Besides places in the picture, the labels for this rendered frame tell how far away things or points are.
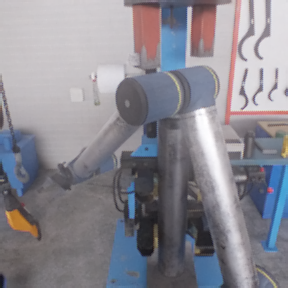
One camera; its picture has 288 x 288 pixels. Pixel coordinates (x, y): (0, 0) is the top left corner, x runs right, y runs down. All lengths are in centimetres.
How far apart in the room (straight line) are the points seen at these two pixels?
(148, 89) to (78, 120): 322
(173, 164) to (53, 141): 272
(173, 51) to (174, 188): 96
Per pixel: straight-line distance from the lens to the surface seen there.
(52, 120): 408
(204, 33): 171
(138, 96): 77
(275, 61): 395
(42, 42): 388
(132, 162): 205
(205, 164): 97
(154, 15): 151
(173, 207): 193
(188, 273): 245
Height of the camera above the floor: 200
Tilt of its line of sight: 24 degrees down
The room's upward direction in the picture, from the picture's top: 1 degrees counter-clockwise
